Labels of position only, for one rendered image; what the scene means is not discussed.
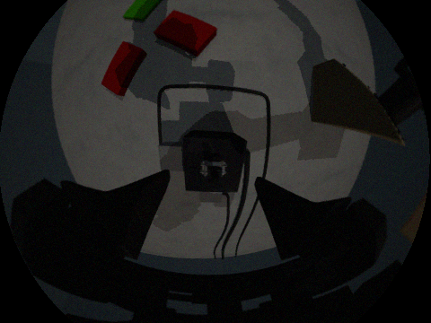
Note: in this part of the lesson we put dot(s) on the green flat block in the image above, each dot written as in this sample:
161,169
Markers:
141,9

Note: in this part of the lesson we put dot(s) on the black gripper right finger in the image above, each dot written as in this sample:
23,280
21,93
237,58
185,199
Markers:
291,218

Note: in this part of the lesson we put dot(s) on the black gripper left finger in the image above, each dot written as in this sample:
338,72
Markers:
125,212

